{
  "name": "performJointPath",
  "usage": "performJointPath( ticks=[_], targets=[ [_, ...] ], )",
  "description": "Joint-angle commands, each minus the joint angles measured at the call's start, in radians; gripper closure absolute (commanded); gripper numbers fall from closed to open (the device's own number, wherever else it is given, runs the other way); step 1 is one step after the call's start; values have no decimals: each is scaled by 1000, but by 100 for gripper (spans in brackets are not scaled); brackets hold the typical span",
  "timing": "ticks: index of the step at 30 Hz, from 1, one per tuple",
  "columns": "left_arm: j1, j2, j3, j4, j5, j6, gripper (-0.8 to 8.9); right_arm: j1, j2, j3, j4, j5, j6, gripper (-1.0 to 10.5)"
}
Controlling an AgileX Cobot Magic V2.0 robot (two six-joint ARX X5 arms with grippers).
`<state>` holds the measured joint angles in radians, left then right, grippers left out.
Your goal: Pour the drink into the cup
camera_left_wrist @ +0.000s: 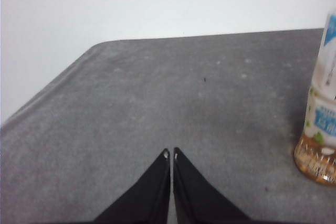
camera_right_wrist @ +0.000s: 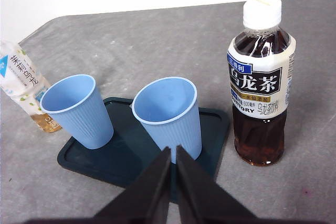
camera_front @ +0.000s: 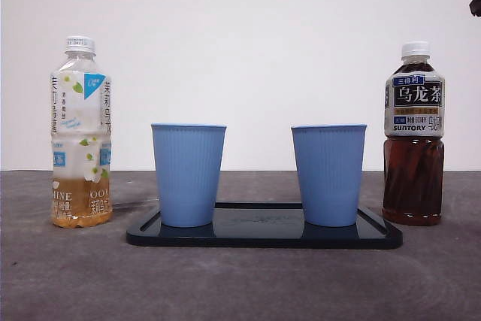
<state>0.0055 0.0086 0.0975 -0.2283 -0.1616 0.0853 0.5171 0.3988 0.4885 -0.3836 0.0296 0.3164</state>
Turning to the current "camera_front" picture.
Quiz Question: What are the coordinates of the dark oolong tea bottle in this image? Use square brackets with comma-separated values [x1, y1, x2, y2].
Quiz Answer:
[382, 41, 446, 226]

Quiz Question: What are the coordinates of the jasmine oolong tea bottle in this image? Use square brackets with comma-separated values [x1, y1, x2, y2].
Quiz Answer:
[50, 35, 113, 229]

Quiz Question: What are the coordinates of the blue ribbed plastic cup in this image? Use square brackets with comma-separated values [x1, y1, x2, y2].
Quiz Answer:
[150, 123, 228, 228]
[291, 123, 368, 228]

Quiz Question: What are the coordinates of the dark blue flat tray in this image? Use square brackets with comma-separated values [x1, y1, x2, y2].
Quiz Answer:
[126, 201, 404, 250]

